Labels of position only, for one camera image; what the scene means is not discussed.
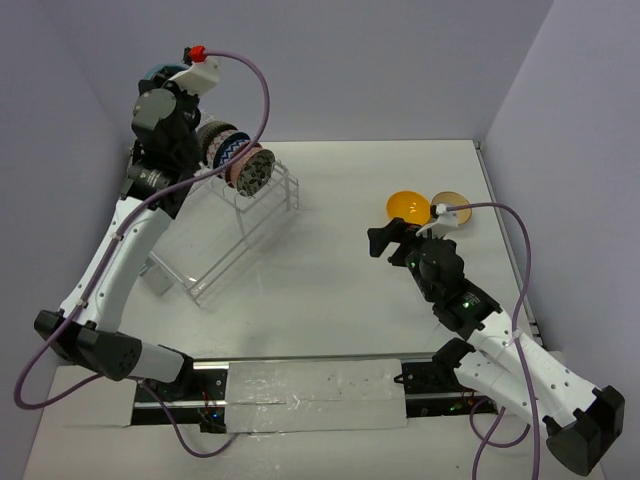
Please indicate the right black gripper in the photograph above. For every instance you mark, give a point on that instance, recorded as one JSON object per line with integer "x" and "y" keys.
{"x": 394, "y": 231}

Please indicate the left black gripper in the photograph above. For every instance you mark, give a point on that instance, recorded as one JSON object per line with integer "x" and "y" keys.
{"x": 195, "y": 138}

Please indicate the teal blue bowl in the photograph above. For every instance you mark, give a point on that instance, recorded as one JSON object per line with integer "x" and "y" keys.
{"x": 165, "y": 70}

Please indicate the dark brown cream bowl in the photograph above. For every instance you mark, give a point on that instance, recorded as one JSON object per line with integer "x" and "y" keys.
{"x": 206, "y": 133}

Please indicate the blue triangle pattern bowl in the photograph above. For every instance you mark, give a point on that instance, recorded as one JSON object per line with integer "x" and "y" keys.
{"x": 225, "y": 145}

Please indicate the orange red patterned bowl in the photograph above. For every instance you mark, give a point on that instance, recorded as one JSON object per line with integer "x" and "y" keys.
{"x": 246, "y": 175}

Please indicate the black white floral bowl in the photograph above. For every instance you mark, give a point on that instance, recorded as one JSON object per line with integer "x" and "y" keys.
{"x": 267, "y": 164}

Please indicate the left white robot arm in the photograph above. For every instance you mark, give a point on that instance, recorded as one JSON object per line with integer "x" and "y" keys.
{"x": 84, "y": 330}

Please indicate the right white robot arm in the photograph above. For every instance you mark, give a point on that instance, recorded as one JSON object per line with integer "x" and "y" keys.
{"x": 579, "y": 420}

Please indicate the yellow bowl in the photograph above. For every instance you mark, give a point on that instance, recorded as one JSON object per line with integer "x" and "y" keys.
{"x": 410, "y": 206}

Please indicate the silver tape sheet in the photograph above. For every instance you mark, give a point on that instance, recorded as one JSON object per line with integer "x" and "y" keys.
{"x": 306, "y": 396}

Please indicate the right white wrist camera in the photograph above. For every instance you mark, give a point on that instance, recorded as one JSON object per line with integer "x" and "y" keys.
{"x": 442, "y": 222}

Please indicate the white wire dish rack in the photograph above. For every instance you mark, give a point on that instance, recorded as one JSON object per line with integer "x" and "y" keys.
{"x": 216, "y": 231}

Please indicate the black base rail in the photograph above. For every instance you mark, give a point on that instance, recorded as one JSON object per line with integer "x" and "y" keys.
{"x": 428, "y": 393}

